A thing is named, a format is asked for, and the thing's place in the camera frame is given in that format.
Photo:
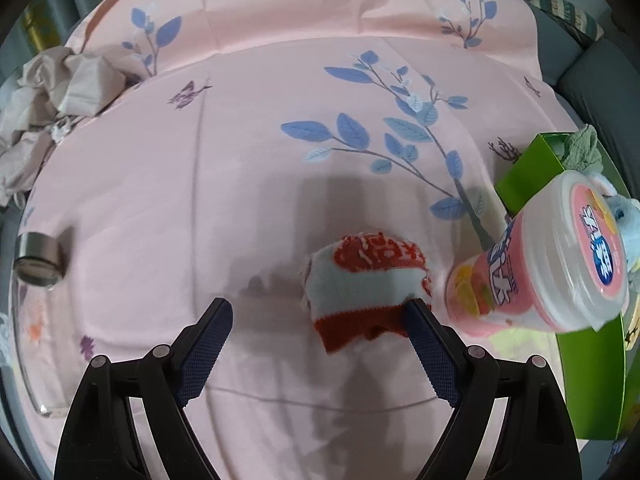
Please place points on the blue plush toy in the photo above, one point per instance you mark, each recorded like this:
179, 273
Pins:
627, 215

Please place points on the striped pillow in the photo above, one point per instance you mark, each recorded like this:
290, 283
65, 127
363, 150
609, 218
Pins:
575, 15

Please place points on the tree print tissue pack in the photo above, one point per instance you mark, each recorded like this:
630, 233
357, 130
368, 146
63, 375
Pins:
632, 327

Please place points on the green cardboard box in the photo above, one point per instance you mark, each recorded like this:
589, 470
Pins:
590, 385

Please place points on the crumpled pale mauve cloth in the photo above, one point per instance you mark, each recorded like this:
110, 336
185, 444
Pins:
75, 80

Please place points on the sage green fluffy towel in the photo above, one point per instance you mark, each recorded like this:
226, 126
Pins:
582, 152

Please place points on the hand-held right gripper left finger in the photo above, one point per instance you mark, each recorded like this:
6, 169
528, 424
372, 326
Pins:
207, 350

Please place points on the glass jar with metal lid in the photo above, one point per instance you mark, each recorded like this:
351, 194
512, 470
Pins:
40, 255

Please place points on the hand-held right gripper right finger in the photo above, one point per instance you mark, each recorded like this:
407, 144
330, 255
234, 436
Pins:
430, 355

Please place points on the grey sofa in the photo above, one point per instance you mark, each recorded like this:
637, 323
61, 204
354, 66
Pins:
595, 75

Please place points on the red and white sock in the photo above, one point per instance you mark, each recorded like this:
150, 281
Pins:
360, 285

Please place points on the pink plastic canister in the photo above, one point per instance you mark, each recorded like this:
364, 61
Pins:
550, 260

